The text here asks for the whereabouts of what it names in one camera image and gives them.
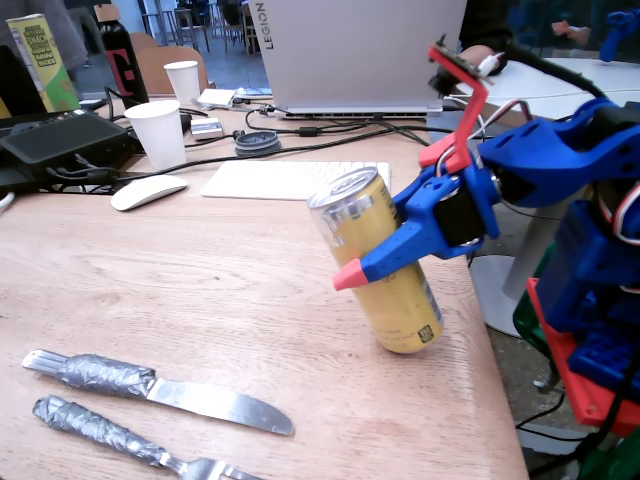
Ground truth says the thick black camera cable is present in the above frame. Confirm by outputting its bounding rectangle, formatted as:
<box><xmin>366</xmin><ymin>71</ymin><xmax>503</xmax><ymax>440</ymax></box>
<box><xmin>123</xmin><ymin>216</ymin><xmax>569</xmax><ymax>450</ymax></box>
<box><xmin>477</xmin><ymin>41</ymin><xmax>610</xmax><ymax>103</ymax></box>

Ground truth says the small silver box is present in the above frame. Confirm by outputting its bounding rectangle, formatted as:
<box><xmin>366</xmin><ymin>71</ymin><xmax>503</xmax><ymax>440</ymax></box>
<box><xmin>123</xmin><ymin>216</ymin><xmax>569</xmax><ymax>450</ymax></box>
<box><xmin>189</xmin><ymin>116</ymin><xmax>225</xmax><ymax>142</ymax></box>

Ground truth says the black round lid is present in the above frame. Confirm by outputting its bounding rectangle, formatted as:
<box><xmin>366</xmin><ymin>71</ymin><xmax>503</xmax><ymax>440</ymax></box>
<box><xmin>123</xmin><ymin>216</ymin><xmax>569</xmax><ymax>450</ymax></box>
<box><xmin>233</xmin><ymin>129</ymin><xmax>283</xmax><ymax>159</ymax></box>

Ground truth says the red camera mount bracket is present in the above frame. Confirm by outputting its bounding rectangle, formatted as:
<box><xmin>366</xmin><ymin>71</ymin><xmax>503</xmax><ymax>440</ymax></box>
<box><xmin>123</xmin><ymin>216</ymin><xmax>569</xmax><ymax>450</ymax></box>
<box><xmin>418</xmin><ymin>42</ymin><xmax>500</xmax><ymax>175</ymax></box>

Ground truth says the yellow green snack box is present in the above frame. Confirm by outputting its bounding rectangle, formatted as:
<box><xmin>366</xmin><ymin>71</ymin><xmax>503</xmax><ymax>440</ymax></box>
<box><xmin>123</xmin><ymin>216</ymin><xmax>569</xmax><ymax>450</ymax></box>
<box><xmin>4</xmin><ymin>12</ymin><xmax>81</xmax><ymax>114</ymax></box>

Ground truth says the wooden chair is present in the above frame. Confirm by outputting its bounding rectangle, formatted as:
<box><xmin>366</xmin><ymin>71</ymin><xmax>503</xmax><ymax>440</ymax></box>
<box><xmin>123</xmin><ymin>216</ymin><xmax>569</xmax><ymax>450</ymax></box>
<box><xmin>128</xmin><ymin>30</ymin><xmax>210</xmax><ymax>97</ymax></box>

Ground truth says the white keyboard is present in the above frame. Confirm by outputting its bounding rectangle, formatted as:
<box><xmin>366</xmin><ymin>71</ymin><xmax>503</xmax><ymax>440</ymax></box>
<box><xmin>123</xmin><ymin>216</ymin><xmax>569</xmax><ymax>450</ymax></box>
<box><xmin>200</xmin><ymin>159</ymin><xmax>392</xmax><ymax>202</ymax></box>

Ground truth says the black laptop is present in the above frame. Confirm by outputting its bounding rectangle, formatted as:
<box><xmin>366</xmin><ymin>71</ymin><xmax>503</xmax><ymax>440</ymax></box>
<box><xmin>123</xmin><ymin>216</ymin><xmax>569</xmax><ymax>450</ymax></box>
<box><xmin>0</xmin><ymin>43</ymin><xmax>137</xmax><ymax>182</ymax></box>

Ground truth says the black camera board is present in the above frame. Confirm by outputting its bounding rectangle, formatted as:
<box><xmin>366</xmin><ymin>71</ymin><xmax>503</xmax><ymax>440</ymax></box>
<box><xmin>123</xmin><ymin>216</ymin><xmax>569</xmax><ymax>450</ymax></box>
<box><xmin>428</xmin><ymin>33</ymin><xmax>497</xmax><ymax>99</ymax></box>

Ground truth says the blue plastic object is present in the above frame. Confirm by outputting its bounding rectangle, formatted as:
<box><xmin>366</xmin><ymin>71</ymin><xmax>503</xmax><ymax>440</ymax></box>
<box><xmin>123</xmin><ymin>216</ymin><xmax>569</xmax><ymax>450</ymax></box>
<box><xmin>598</xmin><ymin>8</ymin><xmax>640</xmax><ymax>64</ymax></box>

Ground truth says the white paper cup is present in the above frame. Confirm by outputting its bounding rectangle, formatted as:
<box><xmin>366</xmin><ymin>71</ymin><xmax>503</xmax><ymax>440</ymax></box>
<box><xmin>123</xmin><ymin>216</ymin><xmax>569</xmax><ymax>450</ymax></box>
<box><xmin>163</xmin><ymin>59</ymin><xmax>203</xmax><ymax>107</ymax></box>
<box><xmin>123</xmin><ymin>98</ymin><xmax>188</xmax><ymax>171</ymax></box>

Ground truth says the fork with grey taped handle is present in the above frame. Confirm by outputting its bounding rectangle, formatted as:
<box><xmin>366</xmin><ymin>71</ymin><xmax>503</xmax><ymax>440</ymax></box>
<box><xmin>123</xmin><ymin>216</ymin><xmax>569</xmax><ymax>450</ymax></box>
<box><xmin>32</xmin><ymin>393</ymin><xmax>266</xmax><ymax>480</ymax></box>

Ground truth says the white red wrist servo wire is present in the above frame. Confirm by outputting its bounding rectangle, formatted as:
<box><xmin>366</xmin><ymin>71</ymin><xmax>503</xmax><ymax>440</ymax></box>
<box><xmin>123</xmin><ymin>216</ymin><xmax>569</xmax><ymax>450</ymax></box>
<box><xmin>597</xmin><ymin>180</ymin><xmax>640</xmax><ymax>242</ymax></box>

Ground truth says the red robot base plate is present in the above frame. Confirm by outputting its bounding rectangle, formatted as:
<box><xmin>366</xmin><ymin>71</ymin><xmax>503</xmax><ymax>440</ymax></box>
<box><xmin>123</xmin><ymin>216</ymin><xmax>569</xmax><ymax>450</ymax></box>
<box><xmin>526</xmin><ymin>276</ymin><xmax>640</xmax><ymax>435</ymax></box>

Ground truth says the long black desk cable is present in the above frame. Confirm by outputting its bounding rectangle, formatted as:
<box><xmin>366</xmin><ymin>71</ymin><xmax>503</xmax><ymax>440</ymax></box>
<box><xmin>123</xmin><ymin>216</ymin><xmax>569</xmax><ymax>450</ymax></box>
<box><xmin>47</xmin><ymin>127</ymin><xmax>431</xmax><ymax>182</ymax></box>

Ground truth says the knife with grey taped handle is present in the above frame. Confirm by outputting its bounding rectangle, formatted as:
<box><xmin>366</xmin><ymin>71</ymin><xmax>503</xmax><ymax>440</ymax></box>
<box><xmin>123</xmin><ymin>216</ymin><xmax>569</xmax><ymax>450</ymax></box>
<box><xmin>21</xmin><ymin>348</ymin><xmax>295</xmax><ymax>437</ymax></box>

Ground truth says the grey Legion laptop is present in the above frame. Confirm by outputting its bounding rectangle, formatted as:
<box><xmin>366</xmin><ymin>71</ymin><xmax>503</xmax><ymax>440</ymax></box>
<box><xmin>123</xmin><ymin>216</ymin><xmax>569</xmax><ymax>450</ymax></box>
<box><xmin>247</xmin><ymin>0</ymin><xmax>470</xmax><ymax>121</ymax></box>

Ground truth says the black mesh laptop stand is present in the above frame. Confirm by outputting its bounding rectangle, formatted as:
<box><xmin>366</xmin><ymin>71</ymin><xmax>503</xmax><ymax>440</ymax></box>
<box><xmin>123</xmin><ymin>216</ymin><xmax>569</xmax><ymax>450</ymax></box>
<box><xmin>0</xmin><ymin>167</ymin><xmax>125</xmax><ymax>197</ymax></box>

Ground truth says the white flat box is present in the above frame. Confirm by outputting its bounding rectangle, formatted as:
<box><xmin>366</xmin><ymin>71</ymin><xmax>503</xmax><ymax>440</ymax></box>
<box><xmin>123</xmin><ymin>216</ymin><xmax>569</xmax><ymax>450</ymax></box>
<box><xmin>196</xmin><ymin>87</ymin><xmax>237</xmax><ymax>110</ymax></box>

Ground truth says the blue gripper black motor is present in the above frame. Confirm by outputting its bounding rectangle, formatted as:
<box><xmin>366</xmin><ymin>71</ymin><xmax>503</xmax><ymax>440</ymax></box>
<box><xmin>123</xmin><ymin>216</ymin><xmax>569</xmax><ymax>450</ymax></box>
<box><xmin>331</xmin><ymin>166</ymin><xmax>502</xmax><ymax>293</ymax></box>

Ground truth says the yellow drink can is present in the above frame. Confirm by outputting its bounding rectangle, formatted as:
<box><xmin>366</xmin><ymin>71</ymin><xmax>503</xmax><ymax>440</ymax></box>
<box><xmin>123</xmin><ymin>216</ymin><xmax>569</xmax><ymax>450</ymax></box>
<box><xmin>306</xmin><ymin>166</ymin><xmax>445</xmax><ymax>355</ymax></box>

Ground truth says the person in black shirt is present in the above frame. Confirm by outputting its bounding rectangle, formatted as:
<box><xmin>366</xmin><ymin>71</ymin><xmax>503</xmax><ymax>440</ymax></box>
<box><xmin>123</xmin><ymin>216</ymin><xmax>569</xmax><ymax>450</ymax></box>
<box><xmin>457</xmin><ymin>0</ymin><xmax>515</xmax><ymax>51</ymax></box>

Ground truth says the person in grey shirt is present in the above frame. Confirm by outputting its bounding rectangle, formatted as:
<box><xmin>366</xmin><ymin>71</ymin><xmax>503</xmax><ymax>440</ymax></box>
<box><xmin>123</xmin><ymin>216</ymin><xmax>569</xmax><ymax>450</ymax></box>
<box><xmin>43</xmin><ymin>0</ymin><xmax>91</xmax><ymax>74</ymax></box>

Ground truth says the black bottle pink letter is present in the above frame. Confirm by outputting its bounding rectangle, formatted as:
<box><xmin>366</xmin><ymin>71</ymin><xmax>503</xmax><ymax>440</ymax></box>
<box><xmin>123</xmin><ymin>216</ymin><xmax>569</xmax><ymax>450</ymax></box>
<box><xmin>94</xmin><ymin>3</ymin><xmax>151</xmax><ymax>110</ymax></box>

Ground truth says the black cable with ferrite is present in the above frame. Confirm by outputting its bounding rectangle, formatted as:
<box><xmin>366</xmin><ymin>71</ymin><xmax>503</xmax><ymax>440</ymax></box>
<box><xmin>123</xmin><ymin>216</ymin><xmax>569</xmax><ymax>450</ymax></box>
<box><xmin>243</xmin><ymin>102</ymin><xmax>396</xmax><ymax>139</ymax></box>

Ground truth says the white computer mouse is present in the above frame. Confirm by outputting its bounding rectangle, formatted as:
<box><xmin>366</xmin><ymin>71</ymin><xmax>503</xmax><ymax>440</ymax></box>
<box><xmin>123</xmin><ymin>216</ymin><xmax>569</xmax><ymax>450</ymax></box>
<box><xmin>110</xmin><ymin>173</ymin><xmax>190</xmax><ymax>212</ymax></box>

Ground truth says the bare person forearm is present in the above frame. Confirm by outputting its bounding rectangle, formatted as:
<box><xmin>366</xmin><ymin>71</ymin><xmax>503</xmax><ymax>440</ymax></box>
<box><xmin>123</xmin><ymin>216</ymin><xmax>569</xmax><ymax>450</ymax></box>
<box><xmin>457</xmin><ymin>43</ymin><xmax>504</xmax><ymax>69</ymax></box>

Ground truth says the green clamp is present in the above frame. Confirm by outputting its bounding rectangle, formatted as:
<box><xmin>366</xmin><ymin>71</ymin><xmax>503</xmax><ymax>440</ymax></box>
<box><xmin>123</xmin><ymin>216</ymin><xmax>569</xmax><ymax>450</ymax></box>
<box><xmin>512</xmin><ymin>287</ymin><xmax>557</xmax><ymax>374</ymax></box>
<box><xmin>574</xmin><ymin>434</ymin><xmax>640</xmax><ymax>480</ymax></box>

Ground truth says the white red gripper servo wire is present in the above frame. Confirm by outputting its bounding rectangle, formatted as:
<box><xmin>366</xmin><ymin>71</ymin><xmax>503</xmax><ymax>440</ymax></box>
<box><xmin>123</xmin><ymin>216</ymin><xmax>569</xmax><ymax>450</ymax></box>
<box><xmin>435</xmin><ymin>98</ymin><xmax>532</xmax><ymax>177</ymax></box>

